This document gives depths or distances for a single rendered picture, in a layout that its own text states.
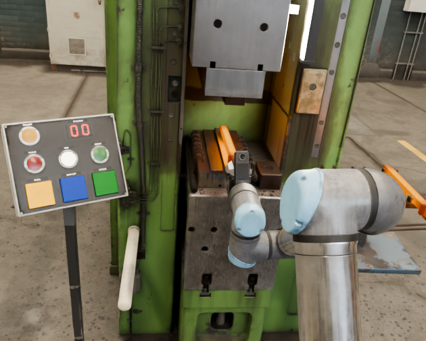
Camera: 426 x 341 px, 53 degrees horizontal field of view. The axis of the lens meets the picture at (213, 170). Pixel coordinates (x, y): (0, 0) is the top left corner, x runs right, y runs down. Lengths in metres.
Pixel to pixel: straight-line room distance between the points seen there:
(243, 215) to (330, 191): 0.50
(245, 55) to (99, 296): 1.58
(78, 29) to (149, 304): 5.29
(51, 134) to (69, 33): 5.53
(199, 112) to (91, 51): 5.01
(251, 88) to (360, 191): 0.78
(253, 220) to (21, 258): 1.87
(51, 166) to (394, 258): 1.24
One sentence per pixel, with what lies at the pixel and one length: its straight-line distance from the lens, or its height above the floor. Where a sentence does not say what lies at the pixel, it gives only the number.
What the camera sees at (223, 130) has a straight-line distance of 1.82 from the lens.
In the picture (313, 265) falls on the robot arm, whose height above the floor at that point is 1.22.
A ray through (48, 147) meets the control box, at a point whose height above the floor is 1.13.
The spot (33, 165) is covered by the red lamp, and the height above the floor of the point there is 1.09.
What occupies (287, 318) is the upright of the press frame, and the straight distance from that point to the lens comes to 2.30.
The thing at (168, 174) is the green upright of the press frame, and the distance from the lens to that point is 1.74.
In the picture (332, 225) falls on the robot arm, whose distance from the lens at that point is 0.76.
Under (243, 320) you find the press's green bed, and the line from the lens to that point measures 2.04.
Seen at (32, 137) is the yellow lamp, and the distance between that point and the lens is 1.40.
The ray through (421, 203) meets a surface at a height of 1.03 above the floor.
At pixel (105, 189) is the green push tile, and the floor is 0.99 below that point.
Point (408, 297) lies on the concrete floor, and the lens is 2.87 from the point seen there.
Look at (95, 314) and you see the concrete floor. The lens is 2.40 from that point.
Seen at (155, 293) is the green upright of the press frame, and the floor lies 0.27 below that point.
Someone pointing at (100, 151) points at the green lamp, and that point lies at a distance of 1.43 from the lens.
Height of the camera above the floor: 1.68
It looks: 26 degrees down
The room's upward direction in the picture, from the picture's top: 5 degrees clockwise
